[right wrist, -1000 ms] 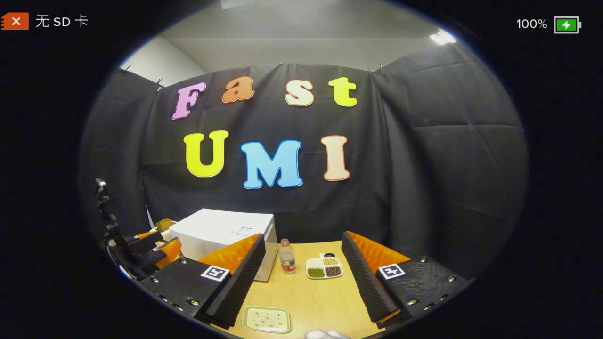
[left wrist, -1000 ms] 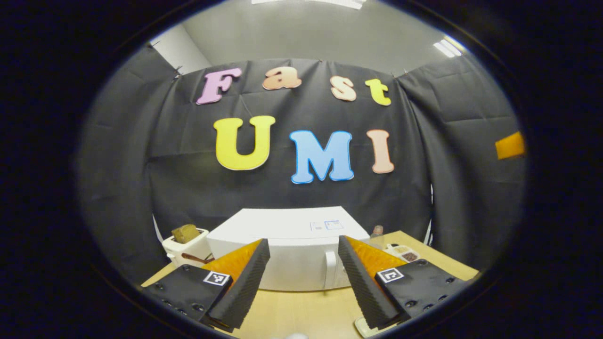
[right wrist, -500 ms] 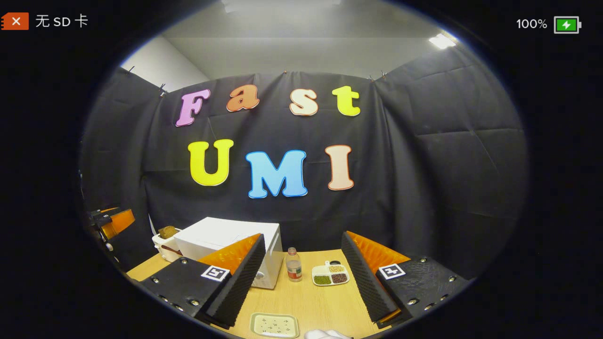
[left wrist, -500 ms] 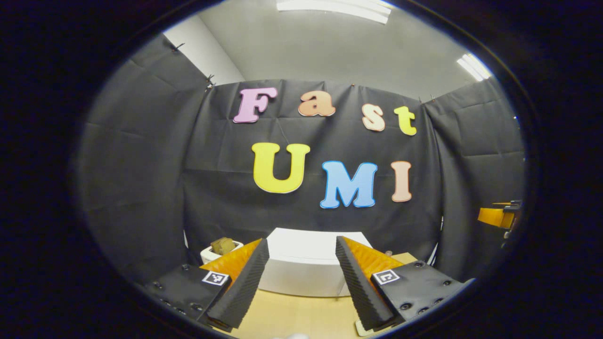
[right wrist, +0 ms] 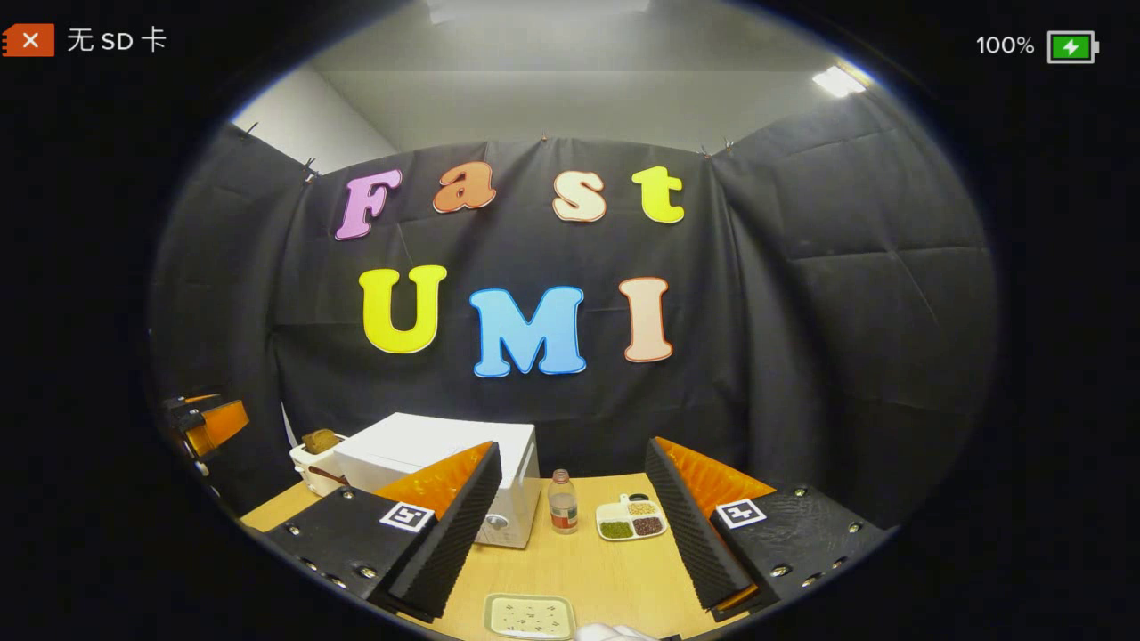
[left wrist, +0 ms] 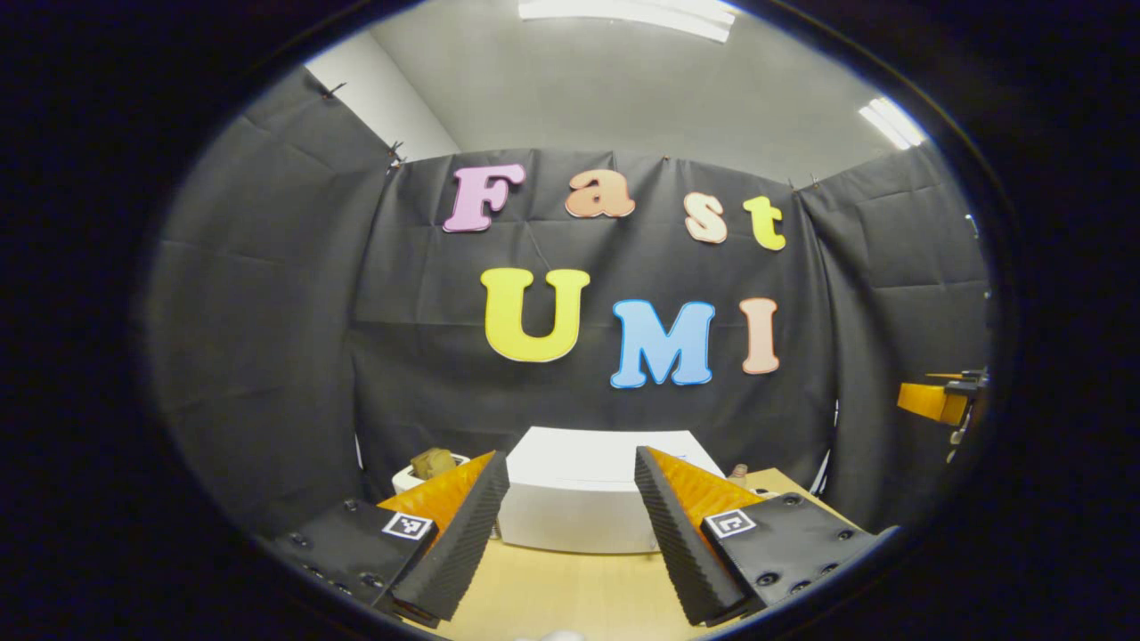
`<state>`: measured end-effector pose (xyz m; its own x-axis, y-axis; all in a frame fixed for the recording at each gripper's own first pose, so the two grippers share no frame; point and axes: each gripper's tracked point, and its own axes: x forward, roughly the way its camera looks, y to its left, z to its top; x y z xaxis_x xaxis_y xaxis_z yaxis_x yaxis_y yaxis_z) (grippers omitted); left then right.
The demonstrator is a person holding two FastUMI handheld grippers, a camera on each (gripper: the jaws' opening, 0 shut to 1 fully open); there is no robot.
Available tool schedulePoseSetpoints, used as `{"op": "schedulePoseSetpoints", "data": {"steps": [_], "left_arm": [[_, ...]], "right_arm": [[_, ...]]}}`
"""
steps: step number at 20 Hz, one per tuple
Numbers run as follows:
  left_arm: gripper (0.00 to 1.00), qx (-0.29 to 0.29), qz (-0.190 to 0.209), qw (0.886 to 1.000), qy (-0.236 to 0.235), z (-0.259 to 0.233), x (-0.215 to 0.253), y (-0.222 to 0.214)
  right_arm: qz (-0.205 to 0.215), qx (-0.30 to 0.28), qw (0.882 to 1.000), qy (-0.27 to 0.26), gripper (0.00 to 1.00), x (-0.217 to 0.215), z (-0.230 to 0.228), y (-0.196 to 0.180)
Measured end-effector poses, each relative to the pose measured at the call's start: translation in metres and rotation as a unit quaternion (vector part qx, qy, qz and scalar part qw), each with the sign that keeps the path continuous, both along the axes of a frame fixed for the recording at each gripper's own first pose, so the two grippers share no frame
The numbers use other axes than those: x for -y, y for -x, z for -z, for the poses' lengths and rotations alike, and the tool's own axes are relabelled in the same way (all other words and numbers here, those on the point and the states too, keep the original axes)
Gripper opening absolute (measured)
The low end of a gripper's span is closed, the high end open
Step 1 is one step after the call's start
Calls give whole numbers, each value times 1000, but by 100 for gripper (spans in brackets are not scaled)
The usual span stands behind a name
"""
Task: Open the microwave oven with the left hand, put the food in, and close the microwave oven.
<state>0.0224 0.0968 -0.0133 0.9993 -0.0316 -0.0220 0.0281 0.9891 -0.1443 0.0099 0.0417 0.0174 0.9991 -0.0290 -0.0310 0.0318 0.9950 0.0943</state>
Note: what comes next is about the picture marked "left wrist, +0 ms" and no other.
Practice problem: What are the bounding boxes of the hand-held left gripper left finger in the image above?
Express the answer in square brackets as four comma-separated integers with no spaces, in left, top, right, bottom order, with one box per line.
[258,450,510,624]

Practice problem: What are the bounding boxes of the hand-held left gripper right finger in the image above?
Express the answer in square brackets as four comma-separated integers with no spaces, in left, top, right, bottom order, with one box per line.
[634,445,878,626]

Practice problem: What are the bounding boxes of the white microwave oven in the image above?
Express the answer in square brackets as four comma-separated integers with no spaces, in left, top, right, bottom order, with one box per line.
[495,426,727,555]

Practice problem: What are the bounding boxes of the brown bread slice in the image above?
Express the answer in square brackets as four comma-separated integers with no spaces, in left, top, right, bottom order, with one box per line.
[410,448,458,482]

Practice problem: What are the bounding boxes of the white toaster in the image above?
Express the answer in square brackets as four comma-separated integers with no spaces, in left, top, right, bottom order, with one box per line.
[392,452,471,496]

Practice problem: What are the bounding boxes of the black backdrop cloth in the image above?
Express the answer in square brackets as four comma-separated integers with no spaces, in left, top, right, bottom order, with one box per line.
[147,67,994,535]

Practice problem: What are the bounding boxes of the ceiling light panel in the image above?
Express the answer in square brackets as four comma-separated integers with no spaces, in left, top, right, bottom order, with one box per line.
[858,96,929,150]

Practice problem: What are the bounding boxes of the long ceiling light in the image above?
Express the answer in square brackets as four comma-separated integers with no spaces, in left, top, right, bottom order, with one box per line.
[518,0,740,43]

